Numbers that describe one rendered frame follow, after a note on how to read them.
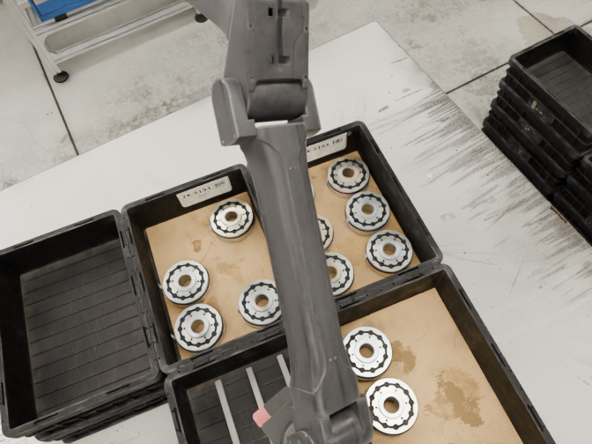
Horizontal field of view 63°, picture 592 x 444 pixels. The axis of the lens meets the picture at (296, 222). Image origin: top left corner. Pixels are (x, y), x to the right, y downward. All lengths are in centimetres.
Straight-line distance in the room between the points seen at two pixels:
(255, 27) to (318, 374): 36
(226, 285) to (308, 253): 61
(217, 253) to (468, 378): 60
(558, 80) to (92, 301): 168
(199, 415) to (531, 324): 78
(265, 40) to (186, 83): 217
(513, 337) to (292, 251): 83
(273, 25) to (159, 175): 100
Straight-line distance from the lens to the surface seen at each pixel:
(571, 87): 202
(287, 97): 53
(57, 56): 288
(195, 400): 107
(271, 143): 50
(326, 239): 110
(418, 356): 106
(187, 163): 146
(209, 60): 276
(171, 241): 119
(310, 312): 52
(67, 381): 118
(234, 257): 114
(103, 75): 289
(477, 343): 103
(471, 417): 106
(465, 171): 143
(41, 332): 124
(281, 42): 53
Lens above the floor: 185
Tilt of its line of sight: 62 degrees down
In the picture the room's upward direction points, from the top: 9 degrees counter-clockwise
